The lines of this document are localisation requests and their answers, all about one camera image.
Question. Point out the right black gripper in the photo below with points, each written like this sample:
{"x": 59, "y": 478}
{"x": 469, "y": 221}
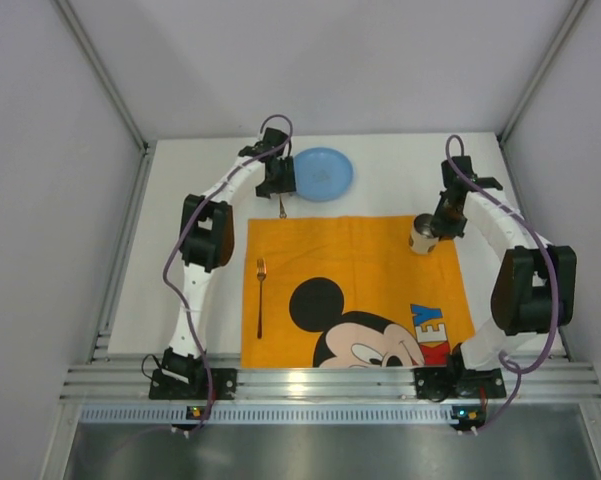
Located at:
{"x": 447, "y": 223}

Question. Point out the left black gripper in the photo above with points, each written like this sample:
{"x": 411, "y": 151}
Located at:
{"x": 278, "y": 185}

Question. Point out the metal cup with paper sleeve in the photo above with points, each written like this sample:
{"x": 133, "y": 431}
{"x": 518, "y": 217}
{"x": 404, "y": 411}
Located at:
{"x": 422, "y": 239}

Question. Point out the blue plastic plate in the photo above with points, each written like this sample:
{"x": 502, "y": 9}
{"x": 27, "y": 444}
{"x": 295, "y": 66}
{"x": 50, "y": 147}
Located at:
{"x": 322, "y": 174}

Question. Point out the gold ornate spoon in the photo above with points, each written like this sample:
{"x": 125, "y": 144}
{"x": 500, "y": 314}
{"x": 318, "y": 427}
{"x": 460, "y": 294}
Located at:
{"x": 282, "y": 211}

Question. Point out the rose gold fork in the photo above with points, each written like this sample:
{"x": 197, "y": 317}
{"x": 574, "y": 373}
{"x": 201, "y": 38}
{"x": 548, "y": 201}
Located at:
{"x": 261, "y": 277}

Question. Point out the orange Mickey Mouse cloth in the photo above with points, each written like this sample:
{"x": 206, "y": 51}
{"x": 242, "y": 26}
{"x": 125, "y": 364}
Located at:
{"x": 348, "y": 292}

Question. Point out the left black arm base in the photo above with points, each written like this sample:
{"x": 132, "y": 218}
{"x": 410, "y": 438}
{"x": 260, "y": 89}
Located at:
{"x": 165, "y": 385}

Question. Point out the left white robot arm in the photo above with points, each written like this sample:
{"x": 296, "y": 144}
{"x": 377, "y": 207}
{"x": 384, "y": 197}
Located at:
{"x": 206, "y": 239}

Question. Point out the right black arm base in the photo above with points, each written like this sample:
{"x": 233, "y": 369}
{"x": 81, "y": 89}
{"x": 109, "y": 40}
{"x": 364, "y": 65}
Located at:
{"x": 440, "y": 383}

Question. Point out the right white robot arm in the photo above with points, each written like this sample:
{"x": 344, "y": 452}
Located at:
{"x": 533, "y": 294}

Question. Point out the left aluminium frame post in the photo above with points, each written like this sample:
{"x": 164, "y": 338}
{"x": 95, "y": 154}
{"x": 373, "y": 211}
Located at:
{"x": 85, "y": 44}

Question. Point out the aluminium frame post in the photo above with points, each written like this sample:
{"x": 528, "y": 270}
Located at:
{"x": 558, "y": 41}
{"x": 85, "y": 44}

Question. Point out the aluminium mounting rail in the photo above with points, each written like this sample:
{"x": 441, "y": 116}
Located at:
{"x": 120, "y": 379}

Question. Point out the right aluminium frame post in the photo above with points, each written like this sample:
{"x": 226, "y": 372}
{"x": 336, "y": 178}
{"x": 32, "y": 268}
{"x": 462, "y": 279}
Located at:
{"x": 558, "y": 41}

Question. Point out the slotted white cable duct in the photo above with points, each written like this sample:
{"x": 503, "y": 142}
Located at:
{"x": 279, "y": 414}

